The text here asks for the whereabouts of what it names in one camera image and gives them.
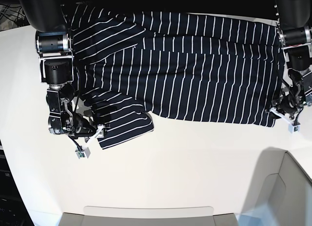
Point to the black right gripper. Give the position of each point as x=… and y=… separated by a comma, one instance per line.
x=63, y=118

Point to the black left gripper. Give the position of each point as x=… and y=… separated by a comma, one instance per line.
x=292, y=98

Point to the navy white striped T-shirt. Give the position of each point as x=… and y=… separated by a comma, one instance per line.
x=179, y=66

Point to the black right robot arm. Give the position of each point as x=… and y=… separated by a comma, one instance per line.
x=53, y=44

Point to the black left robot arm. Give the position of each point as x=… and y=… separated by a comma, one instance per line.
x=294, y=29

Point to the beige chair at right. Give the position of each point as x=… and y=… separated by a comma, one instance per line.
x=280, y=193

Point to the beige chair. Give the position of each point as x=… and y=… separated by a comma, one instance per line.
x=113, y=216
x=280, y=193

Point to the beige chair at bottom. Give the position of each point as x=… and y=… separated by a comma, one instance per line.
x=113, y=216

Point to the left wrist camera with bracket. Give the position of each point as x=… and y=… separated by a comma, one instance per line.
x=290, y=121

